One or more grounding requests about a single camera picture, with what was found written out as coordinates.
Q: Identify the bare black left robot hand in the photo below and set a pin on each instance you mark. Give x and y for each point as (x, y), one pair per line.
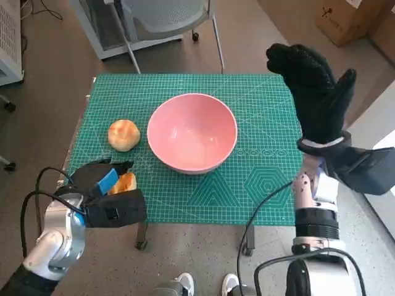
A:
(89, 179)

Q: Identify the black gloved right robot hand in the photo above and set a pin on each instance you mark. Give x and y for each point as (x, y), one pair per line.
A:
(318, 105)

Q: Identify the rectangular striped orange bread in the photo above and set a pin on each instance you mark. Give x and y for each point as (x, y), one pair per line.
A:
(126, 183)

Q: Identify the round golden bread bun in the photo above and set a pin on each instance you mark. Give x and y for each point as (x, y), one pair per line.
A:
(123, 135)

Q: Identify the pink bowl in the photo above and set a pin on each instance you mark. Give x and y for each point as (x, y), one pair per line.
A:
(191, 123)

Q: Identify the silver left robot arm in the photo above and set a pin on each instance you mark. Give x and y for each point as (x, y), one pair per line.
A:
(58, 228)

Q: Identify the dark table leg with caster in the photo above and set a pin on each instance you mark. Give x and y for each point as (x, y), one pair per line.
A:
(249, 240)
(142, 237)

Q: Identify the green cutting mat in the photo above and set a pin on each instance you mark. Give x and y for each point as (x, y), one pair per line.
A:
(172, 194)

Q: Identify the brown cardboard box with print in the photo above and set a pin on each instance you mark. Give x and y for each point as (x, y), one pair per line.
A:
(345, 18)

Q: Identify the plain brown cardboard box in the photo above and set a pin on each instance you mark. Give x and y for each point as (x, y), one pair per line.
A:
(384, 40)

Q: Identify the white side table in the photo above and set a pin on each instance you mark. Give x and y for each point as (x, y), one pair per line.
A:
(385, 216)

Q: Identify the white perforated cabinet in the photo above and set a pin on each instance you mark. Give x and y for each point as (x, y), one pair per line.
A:
(9, 31)

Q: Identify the grey mesh chair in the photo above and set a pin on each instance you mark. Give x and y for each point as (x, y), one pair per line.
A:
(166, 12)

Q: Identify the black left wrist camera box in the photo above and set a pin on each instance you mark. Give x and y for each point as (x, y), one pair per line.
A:
(117, 209)

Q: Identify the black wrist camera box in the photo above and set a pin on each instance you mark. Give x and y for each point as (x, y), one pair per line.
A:
(364, 172)
(117, 209)

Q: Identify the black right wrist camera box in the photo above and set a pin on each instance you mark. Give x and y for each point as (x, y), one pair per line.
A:
(364, 172)

